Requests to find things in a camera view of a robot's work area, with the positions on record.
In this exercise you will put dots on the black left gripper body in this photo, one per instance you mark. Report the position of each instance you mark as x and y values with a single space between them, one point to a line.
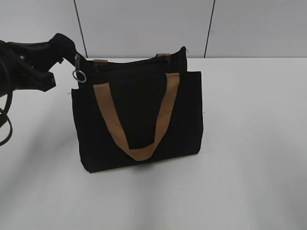
15 74

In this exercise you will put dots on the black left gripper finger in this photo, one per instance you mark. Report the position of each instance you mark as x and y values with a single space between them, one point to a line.
43 56
41 81

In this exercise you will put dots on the black tote bag tan handles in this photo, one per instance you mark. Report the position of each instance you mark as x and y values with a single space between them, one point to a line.
138 112

